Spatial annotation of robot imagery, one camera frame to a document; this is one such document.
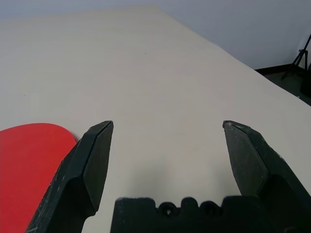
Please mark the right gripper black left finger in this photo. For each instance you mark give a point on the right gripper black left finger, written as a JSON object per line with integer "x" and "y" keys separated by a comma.
{"x": 73, "y": 174}

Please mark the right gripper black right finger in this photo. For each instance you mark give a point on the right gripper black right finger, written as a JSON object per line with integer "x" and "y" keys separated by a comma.
{"x": 272, "y": 174}

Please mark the red ping-pong paddle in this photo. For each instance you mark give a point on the red ping-pong paddle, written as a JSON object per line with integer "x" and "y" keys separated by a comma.
{"x": 24, "y": 157}

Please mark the black tripod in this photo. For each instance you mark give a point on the black tripod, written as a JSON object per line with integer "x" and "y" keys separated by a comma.
{"x": 301, "y": 54}

